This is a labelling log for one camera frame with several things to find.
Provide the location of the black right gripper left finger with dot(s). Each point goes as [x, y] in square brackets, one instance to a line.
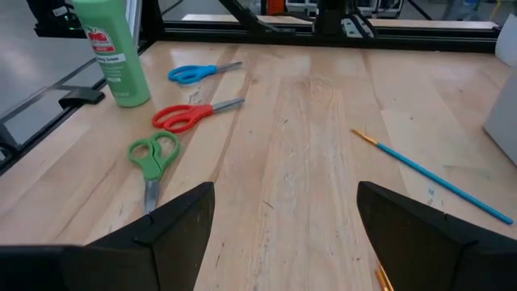
[182, 242]

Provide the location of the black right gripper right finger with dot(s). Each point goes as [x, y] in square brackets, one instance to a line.
[404, 242]

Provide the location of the blue paintbrush gold ferrule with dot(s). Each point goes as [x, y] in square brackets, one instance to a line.
[383, 281]
[432, 176]

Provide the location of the green scissors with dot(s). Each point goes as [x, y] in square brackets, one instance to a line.
[152, 165]

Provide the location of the red scissors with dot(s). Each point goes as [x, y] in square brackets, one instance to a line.
[194, 113]

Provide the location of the blue scissors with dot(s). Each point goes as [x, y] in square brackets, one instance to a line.
[194, 73]

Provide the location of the green paint bottle white cap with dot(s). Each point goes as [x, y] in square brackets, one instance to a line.
[117, 72]

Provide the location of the black table edge clip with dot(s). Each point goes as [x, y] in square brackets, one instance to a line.
[81, 97]

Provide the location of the black electronics box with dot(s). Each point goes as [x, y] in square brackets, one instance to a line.
[48, 20]

